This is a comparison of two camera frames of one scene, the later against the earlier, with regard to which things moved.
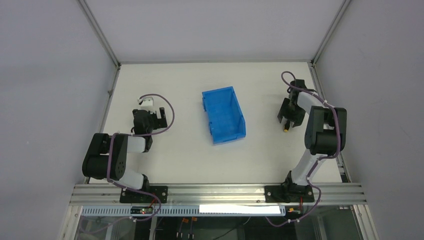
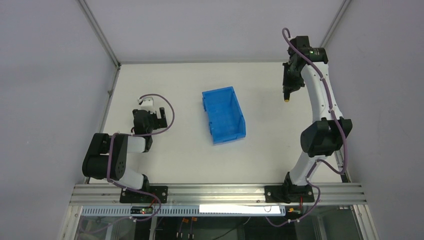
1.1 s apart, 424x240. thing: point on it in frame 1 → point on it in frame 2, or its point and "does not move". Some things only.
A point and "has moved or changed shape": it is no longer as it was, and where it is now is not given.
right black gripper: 291,113 → 288,88
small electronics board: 141,210 does not move
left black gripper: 158,119 does not move
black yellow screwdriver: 287,126 has moved or changed shape
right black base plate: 291,193 does not move
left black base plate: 128,196 does not move
